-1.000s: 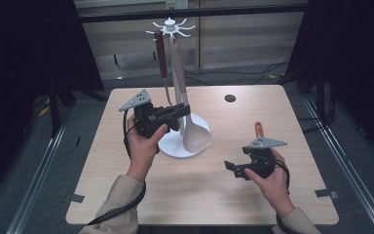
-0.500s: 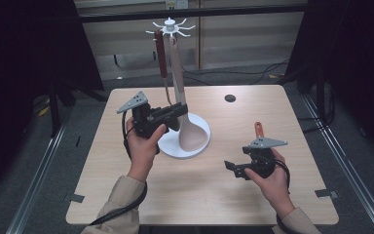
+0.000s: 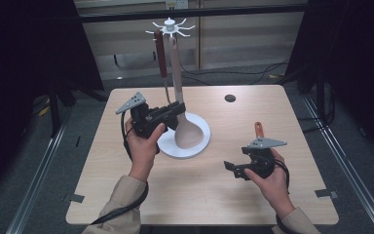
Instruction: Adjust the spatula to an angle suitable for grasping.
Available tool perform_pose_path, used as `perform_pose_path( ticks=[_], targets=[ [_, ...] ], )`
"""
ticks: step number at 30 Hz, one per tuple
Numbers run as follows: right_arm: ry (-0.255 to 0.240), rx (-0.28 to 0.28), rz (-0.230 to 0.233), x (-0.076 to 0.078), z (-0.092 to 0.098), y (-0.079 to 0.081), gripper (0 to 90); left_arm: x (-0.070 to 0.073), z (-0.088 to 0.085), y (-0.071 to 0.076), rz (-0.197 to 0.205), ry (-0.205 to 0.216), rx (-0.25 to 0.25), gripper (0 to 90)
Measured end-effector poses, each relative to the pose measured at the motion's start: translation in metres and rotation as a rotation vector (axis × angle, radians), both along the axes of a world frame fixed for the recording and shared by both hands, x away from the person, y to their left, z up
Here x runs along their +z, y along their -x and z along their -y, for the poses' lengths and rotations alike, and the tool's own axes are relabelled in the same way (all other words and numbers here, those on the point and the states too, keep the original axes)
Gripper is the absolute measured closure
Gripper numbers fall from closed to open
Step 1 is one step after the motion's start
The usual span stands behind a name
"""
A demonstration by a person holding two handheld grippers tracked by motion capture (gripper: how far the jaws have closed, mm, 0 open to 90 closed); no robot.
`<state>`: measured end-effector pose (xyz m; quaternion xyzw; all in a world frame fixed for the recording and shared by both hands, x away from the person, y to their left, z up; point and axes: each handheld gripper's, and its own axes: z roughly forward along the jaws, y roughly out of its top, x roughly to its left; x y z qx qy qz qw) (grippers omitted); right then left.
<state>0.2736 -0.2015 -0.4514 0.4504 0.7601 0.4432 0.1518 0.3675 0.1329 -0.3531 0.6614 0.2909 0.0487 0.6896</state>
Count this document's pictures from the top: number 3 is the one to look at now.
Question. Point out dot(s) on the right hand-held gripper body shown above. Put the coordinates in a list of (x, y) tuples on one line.
[(259, 159)]

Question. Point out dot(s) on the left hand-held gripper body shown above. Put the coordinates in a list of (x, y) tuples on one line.
[(142, 118)]

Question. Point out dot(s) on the beige silicone spoon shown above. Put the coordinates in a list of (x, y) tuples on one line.
[(188, 133)]

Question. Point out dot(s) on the orange-brown rice paddle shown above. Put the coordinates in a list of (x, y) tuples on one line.
[(258, 129)]

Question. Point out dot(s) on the white utensil stand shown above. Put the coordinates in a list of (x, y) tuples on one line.
[(175, 152)]

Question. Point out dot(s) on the person's left hand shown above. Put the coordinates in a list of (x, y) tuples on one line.
[(142, 152)]

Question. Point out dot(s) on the person's right hand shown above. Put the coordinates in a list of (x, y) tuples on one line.
[(272, 191)]

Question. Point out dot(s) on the black round table grommet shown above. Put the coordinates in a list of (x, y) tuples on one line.
[(230, 98)]

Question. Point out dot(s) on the grey tape piece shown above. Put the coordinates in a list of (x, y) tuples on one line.
[(326, 193), (74, 198)]

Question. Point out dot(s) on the black stand leg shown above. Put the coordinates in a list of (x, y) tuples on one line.
[(54, 110)]

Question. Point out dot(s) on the black horizontal bar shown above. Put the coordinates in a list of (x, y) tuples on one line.
[(240, 11)]

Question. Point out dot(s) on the black curtain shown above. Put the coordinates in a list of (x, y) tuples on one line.
[(360, 65), (19, 65)]

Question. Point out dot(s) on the metal floor rail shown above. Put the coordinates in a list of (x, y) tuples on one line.
[(344, 162), (35, 182)]

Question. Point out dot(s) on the white wall socket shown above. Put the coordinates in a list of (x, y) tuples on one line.
[(177, 4)]

